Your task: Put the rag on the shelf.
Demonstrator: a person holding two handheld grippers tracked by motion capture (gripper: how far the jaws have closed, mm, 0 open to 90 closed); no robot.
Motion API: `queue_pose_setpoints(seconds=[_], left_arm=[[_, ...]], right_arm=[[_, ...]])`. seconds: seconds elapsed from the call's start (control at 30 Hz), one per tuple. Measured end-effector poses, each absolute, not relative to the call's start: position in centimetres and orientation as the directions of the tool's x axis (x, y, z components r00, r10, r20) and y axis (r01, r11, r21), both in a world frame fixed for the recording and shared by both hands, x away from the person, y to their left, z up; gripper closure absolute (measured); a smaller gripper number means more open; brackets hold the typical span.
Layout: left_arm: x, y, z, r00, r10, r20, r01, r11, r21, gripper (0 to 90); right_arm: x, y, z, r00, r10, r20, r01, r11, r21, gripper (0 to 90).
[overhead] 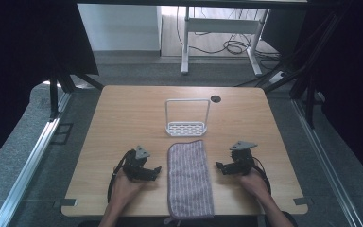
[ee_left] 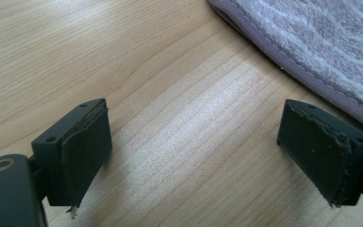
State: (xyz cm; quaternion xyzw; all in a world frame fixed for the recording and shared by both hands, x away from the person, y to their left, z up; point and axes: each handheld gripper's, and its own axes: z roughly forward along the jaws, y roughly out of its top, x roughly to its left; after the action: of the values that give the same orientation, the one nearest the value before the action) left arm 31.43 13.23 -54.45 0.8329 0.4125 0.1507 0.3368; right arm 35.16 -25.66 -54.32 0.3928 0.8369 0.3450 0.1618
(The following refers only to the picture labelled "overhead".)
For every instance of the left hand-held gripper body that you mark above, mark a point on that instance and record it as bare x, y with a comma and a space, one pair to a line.
134, 165

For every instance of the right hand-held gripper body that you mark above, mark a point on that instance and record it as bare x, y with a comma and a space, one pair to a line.
242, 159

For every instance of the striped grey towel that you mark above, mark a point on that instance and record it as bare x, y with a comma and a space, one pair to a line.
189, 179

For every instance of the person's left hand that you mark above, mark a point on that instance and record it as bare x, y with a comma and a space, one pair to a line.
124, 189

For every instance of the person's right hand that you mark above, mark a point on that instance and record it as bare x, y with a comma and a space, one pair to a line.
253, 184

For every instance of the person's dark clothing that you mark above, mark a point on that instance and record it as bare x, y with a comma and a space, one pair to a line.
132, 222

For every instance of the white power strip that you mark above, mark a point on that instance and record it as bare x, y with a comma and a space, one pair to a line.
278, 77

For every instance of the black metal stand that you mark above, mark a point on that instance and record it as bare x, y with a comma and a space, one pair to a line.
54, 94
310, 78

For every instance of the black curtain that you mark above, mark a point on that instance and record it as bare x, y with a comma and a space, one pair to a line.
353, 78
22, 63

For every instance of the aluminium floor rail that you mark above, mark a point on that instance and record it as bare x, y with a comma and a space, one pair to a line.
324, 157
28, 170

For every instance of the white desk frame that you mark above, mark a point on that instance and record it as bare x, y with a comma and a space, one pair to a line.
220, 26

